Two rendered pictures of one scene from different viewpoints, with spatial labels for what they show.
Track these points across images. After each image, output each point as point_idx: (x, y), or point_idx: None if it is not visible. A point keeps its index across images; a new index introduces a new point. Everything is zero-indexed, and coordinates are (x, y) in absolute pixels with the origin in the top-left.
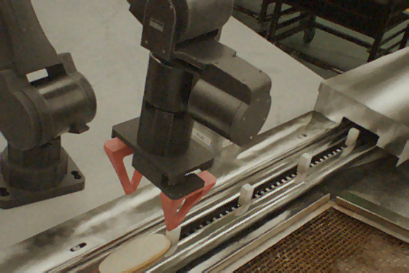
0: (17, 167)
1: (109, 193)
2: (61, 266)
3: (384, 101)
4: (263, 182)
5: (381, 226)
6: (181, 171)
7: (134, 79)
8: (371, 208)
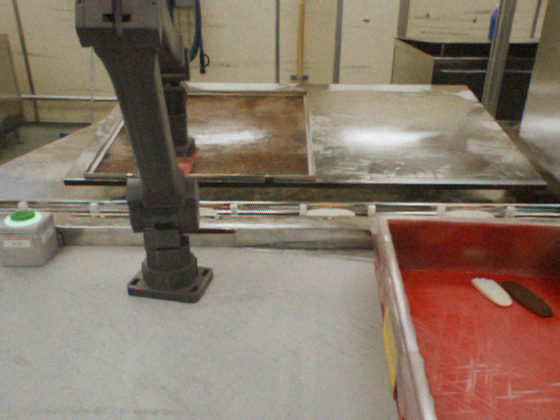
0: (192, 255)
1: (141, 261)
2: (232, 215)
3: None
4: None
5: (98, 159)
6: (188, 136)
7: None
8: (77, 168)
